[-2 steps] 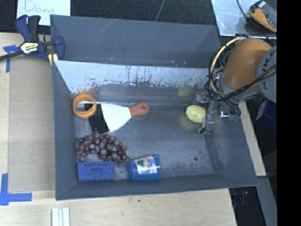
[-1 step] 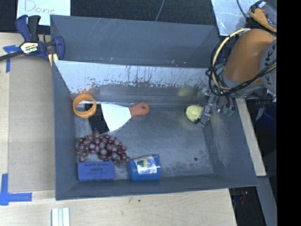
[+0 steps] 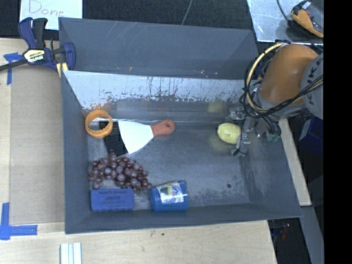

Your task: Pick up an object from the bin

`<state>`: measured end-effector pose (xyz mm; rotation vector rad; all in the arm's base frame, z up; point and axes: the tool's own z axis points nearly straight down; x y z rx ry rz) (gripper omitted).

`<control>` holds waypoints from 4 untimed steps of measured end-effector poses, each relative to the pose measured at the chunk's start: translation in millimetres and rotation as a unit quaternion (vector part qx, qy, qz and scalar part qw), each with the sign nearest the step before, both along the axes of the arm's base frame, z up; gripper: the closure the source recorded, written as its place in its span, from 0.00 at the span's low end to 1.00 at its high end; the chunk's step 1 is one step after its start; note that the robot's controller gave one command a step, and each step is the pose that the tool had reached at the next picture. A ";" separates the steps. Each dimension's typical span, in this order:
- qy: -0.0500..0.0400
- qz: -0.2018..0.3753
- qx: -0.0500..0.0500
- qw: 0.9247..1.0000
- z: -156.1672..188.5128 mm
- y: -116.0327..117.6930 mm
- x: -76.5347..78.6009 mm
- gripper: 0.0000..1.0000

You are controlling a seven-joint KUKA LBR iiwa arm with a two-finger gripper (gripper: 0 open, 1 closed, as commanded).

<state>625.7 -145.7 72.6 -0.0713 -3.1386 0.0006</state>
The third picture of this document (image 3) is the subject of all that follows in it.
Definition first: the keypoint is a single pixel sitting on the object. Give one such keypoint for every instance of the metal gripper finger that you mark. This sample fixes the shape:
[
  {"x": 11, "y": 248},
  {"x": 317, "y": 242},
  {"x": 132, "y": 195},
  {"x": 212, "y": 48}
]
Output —
[
  {"x": 244, "y": 142},
  {"x": 239, "y": 151}
]

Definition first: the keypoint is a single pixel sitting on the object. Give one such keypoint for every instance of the yellow lemon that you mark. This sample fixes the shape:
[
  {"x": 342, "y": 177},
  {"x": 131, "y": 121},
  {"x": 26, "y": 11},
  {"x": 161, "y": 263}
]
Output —
[{"x": 228, "y": 133}]

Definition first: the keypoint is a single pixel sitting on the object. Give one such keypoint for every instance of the grey metal bin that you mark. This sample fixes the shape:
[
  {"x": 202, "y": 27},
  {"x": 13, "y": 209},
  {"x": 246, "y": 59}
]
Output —
[{"x": 192, "y": 169}]

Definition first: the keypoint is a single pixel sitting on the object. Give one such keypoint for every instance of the blue can with label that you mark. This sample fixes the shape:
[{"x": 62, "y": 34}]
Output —
[{"x": 167, "y": 199}]

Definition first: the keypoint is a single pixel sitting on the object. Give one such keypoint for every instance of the purple grape bunch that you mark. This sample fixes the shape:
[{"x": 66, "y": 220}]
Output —
[{"x": 121, "y": 172}]

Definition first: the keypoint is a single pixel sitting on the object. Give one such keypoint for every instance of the black flat object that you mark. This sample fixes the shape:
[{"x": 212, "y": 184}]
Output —
[{"x": 114, "y": 144}]

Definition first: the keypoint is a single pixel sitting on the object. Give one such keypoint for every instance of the blue board eraser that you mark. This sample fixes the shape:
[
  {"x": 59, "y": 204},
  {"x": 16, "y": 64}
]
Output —
[{"x": 112, "y": 200}]

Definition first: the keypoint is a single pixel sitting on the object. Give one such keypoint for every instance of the brown cardboard board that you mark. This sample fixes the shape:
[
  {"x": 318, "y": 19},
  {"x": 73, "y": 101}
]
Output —
[{"x": 35, "y": 147}]

